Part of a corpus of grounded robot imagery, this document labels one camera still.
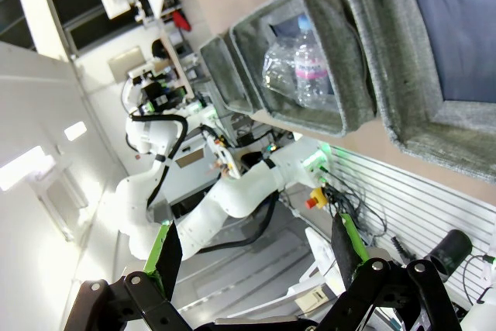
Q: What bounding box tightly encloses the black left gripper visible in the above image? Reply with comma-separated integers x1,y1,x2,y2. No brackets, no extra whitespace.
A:
139,74,178,114

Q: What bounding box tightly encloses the white plastic stand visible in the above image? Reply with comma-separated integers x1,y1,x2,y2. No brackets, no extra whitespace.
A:
305,226,339,290

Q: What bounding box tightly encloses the ceiling light panel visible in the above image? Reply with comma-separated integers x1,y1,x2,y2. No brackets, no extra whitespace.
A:
64,121,87,142
0,144,55,192

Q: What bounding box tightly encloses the thick black base cable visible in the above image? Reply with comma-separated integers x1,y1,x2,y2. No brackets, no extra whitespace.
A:
201,193,281,251

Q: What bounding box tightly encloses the clear water bottle pink label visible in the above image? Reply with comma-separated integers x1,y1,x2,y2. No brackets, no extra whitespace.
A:
293,12,337,109

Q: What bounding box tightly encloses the white control box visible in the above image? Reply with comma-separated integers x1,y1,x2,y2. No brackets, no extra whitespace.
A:
204,129,242,181

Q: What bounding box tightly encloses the grey fabric basket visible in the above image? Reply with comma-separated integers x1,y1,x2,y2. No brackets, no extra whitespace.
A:
228,0,379,138
339,0,496,184
199,35,264,116

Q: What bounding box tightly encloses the grey metal equipment rack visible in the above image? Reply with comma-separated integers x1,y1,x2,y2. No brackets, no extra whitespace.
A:
212,105,272,147

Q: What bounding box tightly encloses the black cylinder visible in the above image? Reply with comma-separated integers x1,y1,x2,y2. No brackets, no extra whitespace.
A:
424,229,474,276

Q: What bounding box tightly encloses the slotted aluminium mounting panel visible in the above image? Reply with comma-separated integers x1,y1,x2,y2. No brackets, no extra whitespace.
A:
329,144,496,309

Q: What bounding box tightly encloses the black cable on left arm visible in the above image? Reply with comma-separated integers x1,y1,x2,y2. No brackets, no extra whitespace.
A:
129,112,189,210

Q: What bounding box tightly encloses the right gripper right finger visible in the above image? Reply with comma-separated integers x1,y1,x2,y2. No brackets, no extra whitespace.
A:
317,213,464,331

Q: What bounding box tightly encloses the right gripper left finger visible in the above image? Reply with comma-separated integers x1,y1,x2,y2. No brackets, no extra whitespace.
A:
73,222,195,331

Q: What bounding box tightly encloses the yellow red emergency stop button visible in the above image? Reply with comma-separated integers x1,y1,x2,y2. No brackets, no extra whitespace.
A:
305,186,326,210

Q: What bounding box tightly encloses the black cable bundle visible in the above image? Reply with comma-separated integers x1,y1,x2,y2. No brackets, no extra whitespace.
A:
324,175,388,239

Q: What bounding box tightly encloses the small red object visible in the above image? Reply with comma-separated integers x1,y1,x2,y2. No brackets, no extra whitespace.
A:
171,10,193,33

